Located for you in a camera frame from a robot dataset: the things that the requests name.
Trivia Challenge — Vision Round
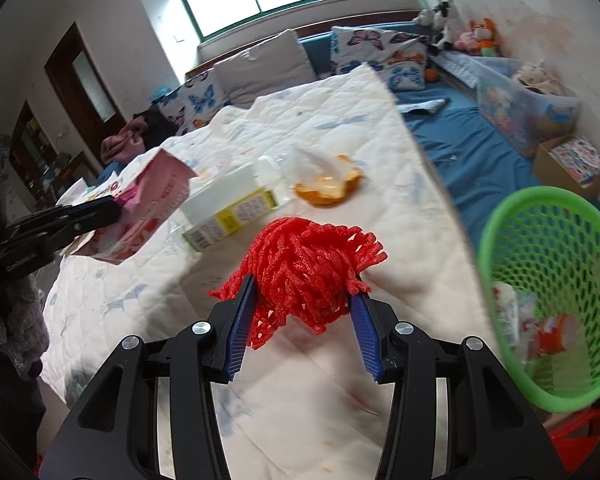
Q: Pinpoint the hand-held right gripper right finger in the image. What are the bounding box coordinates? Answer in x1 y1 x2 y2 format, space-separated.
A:
349 292 567 480

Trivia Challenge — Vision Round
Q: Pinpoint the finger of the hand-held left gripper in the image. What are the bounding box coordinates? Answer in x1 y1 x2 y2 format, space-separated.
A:
55 196 120 213
10 205 122 256

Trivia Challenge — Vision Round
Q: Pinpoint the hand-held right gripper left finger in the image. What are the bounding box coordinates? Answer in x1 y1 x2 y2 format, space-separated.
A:
39 274 259 480

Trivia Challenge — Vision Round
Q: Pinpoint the pink snack packet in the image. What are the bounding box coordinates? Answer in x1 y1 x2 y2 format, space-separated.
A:
72 149 198 266

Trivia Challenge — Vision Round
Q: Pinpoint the red foam fruit net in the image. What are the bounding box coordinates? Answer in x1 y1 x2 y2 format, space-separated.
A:
209 216 387 351

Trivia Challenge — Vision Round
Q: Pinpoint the green plastic basket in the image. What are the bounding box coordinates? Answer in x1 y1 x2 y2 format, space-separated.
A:
477 186 600 415

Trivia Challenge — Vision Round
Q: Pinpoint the pink cloth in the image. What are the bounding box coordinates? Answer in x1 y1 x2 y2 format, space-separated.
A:
99 115 148 163

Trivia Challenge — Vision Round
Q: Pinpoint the dark wooden shelf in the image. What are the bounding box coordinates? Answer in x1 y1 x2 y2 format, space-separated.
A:
10 101 61 196

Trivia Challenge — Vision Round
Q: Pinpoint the dark cloth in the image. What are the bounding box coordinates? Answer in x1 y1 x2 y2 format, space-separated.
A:
135 107 181 148

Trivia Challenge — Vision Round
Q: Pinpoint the white quilted blanket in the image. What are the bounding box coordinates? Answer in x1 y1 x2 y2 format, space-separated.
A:
40 62 511 480

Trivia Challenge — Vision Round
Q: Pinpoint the dark wooden door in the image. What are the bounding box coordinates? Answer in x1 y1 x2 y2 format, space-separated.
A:
44 21 126 136

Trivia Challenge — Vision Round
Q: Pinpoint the white drink carton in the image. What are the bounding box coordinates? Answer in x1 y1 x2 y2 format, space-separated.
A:
181 160 281 252

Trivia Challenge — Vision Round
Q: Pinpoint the orange bread in clear wrap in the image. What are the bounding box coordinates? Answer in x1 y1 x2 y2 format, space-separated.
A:
294 155 366 207

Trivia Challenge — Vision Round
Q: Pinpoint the blue butterfly print pillow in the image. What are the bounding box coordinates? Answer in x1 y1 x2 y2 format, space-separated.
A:
157 67 228 133

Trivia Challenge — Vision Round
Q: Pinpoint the small clear plastic wrap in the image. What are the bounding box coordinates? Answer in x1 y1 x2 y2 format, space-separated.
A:
282 147 341 186

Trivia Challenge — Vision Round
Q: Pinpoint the blue bed sheet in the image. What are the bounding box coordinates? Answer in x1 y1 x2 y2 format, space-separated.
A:
297 20 600 261

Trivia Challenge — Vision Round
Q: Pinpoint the grey cushion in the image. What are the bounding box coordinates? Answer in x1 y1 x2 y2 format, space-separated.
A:
212 29 318 108

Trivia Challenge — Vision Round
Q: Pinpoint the red plastic stool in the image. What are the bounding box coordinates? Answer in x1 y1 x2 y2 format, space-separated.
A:
550 407 600 461

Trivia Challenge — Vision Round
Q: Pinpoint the white sock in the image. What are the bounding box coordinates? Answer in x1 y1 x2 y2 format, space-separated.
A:
397 99 448 115

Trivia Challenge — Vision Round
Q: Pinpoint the small butterfly print pillow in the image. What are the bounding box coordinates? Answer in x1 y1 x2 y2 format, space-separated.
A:
387 57 431 92

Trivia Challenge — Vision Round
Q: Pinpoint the cardboard box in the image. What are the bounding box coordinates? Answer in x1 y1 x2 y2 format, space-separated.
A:
532 133 600 201

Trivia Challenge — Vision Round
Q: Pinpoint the clear plastic storage bin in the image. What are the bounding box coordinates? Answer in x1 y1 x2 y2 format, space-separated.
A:
475 57 581 158

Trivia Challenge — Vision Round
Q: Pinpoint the patterned folded cloth strip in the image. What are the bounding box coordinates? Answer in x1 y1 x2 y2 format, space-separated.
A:
430 52 486 88

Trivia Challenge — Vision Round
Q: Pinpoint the patterned cloth bundle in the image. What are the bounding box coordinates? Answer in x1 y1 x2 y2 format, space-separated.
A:
511 60 566 96

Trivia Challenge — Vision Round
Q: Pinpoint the orange fox plush toy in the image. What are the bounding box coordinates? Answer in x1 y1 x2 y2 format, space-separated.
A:
467 17 501 58

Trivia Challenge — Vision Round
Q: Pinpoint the cow plush toy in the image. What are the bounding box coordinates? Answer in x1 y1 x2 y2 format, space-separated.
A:
427 0 468 51

